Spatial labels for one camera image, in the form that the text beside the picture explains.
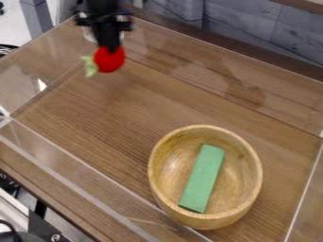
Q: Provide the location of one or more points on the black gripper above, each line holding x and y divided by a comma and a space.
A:
94, 12

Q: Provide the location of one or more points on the red plush strawberry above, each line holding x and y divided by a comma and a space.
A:
104, 61

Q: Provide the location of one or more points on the green rectangular block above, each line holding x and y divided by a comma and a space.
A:
203, 177

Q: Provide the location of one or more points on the wooden bowl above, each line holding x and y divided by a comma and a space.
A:
239, 181

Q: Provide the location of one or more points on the clear acrylic enclosure wall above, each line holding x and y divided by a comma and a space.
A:
78, 134

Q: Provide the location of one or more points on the black metal bracket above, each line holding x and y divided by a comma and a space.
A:
44, 230

